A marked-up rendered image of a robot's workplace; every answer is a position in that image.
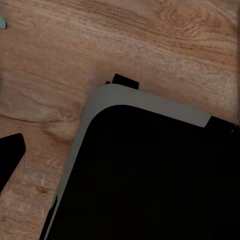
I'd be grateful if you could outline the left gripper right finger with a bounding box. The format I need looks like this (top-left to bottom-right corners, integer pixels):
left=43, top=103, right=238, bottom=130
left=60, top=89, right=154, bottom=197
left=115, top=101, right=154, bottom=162
left=224, top=133, right=240, bottom=173

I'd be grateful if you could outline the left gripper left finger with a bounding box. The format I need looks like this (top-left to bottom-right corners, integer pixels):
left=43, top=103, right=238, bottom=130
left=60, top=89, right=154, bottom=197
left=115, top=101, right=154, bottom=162
left=0, top=133, right=26, bottom=193

